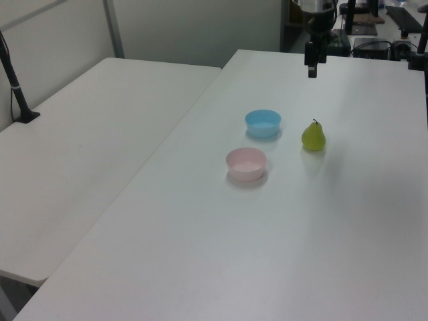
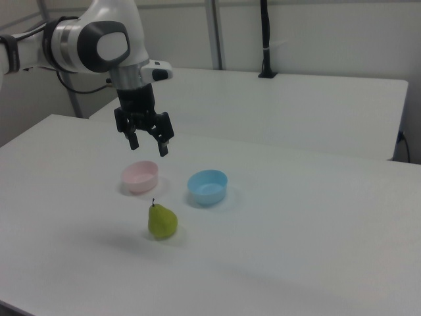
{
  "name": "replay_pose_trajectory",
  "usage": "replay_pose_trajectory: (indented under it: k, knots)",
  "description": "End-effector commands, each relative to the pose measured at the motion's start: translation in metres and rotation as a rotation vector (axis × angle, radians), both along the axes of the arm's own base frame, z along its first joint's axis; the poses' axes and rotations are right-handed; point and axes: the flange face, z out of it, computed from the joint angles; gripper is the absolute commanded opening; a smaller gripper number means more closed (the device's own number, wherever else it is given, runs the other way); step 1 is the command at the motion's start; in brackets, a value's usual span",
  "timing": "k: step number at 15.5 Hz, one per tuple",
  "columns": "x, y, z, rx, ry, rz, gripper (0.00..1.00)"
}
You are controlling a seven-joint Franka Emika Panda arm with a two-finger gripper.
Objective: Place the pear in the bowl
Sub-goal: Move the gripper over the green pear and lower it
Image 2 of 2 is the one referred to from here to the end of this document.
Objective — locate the black pole with clamp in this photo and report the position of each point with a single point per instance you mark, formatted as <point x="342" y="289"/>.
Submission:
<point x="265" y="33"/>

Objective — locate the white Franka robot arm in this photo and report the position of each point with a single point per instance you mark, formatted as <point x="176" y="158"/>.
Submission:
<point x="108" y="46"/>

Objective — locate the green pear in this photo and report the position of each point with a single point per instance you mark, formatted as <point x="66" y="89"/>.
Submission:
<point x="162" y="222"/>

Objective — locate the adjacent white table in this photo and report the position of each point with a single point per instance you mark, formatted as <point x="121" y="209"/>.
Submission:
<point x="263" y="108"/>

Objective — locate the blue plastic bowl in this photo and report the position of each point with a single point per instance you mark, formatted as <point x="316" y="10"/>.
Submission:
<point x="207" y="194"/>

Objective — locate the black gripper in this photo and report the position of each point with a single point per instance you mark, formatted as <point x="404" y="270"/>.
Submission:
<point x="136" y="102"/>

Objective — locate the pink plastic bowl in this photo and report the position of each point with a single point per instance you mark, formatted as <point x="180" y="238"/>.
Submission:
<point x="139" y="184"/>

